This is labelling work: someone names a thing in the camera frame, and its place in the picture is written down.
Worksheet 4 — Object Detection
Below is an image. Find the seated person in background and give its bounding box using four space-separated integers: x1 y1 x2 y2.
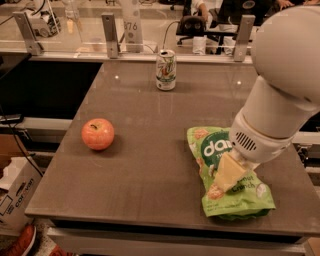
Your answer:
191 0 320 56

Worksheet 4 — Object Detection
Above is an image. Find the metal bracket post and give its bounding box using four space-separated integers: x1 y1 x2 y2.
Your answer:
233 15 255 62
101 12 120 59
13 11 43 56

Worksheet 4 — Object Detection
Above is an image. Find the left metal bracket post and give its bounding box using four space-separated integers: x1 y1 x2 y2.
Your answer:
13 11 43 56

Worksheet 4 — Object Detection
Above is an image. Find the white numbered sign post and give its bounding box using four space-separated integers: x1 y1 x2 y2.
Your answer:
119 0 143 53

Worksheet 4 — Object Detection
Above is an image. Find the orange shoe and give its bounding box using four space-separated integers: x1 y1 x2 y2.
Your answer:
0 224 36 256

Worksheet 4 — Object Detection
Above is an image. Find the middle metal bracket post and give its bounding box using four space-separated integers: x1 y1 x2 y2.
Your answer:
101 12 120 59

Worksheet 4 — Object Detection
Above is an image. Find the right metal bracket post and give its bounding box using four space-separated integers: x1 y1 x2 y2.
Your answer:
233 15 255 62

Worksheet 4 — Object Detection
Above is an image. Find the white cardboard box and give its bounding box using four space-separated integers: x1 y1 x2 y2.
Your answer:
0 157 41 236

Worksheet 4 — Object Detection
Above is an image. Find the white machine in background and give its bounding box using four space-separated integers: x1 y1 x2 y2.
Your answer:
26 9 61 38

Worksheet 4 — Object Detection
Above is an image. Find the green rice chip bag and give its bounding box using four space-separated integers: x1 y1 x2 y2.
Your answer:
187 126 276 220

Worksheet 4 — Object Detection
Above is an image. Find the red apple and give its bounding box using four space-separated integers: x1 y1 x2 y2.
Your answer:
81 118 115 151

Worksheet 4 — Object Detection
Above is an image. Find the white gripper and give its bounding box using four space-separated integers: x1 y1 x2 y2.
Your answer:
214 112 291 192

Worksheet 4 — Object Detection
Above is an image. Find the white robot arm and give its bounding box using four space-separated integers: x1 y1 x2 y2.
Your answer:
214 5 320 192

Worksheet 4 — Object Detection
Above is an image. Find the black cable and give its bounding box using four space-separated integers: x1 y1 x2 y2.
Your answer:
0 104 44 178

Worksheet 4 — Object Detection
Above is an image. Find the black office chair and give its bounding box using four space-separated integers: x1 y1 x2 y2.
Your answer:
176 0 216 47

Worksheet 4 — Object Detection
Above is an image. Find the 7up soda can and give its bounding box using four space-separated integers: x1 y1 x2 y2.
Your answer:
156 49 176 91

